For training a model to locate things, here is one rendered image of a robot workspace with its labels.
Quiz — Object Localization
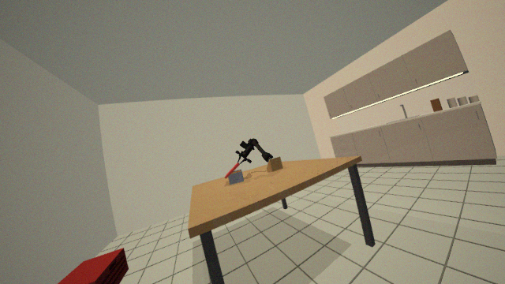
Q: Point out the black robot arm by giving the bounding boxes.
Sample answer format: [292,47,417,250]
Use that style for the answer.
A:
[240,138,273,162]

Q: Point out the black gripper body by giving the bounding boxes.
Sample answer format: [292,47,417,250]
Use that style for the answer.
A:
[236,150,252,163]

